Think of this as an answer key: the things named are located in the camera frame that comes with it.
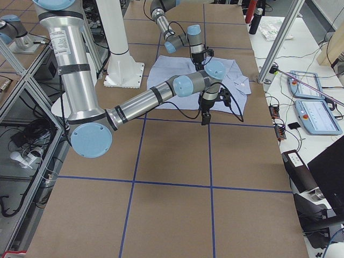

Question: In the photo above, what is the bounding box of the black water bottle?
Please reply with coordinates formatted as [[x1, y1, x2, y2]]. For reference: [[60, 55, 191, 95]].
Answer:
[[249, 8, 263, 35]]

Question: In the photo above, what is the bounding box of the light blue striped shirt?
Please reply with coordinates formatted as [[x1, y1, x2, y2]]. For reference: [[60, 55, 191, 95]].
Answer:
[[147, 55, 251, 115]]

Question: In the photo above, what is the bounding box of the lower teach pendant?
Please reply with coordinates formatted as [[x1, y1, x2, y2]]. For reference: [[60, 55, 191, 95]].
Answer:
[[295, 99, 342, 135]]

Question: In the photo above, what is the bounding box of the teach pendant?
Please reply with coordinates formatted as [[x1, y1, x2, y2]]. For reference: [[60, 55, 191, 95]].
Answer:
[[286, 70, 326, 99], [295, 99, 342, 135]]

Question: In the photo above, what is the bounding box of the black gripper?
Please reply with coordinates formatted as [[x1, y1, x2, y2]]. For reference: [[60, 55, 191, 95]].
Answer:
[[198, 98, 216, 125], [191, 52, 207, 71]]

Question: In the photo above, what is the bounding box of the black box with label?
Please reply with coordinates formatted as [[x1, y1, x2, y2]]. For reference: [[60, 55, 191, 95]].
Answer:
[[282, 150, 318, 193]]

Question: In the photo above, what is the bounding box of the upper teach pendant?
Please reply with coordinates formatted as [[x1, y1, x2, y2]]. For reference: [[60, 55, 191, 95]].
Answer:
[[286, 70, 326, 99]]

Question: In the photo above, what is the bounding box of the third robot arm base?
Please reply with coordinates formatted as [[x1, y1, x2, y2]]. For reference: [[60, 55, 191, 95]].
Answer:
[[1, 15, 39, 54]]

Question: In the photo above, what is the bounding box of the white grabber stick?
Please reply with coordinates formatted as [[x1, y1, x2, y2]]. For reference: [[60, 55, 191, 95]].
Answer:
[[278, 69, 344, 106]]

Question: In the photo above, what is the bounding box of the red bottle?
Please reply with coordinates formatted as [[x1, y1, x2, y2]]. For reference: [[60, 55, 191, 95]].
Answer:
[[245, 0, 257, 24]]

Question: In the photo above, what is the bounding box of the aluminium frame post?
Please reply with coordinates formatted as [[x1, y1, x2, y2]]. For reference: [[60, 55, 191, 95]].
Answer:
[[257, 0, 305, 83]]

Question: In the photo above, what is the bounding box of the white chair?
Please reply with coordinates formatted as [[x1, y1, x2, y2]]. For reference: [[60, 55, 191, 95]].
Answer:
[[51, 94, 71, 118]]

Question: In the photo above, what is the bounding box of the black monitor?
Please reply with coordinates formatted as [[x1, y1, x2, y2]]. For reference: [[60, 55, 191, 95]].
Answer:
[[307, 137, 343, 214]]

